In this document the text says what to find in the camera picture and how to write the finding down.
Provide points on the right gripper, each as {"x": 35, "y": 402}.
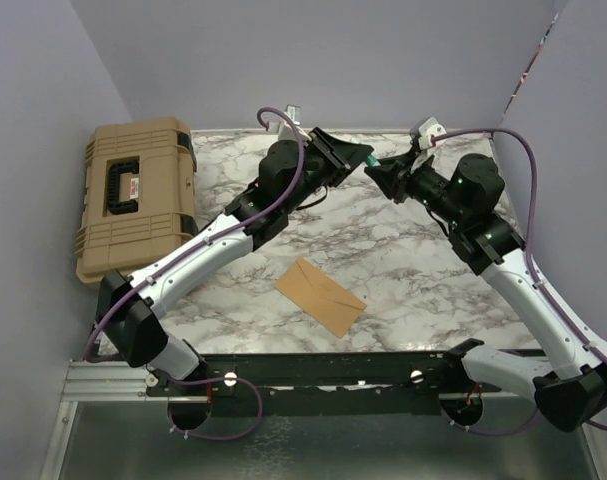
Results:
{"x": 395, "y": 172}

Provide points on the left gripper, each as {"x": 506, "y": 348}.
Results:
{"x": 340, "y": 156}

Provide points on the green white glue stick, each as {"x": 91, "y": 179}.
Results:
{"x": 372, "y": 161}

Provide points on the brown paper envelope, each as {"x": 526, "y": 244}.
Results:
{"x": 322, "y": 298}

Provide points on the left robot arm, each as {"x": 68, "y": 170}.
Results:
{"x": 131, "y": 306}

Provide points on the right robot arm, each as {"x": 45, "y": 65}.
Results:
{"x": 569, "y": 387}

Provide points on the tan plastic tool case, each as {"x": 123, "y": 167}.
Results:
{"x": 139, "y": 197}

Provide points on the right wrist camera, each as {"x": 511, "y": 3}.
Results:
{"x": 422, "y": 144}

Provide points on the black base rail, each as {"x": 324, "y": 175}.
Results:
{"x": 328, "y": 384}

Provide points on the aluminium frame rail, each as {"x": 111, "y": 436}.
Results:
{"x": 106, "y": 382}

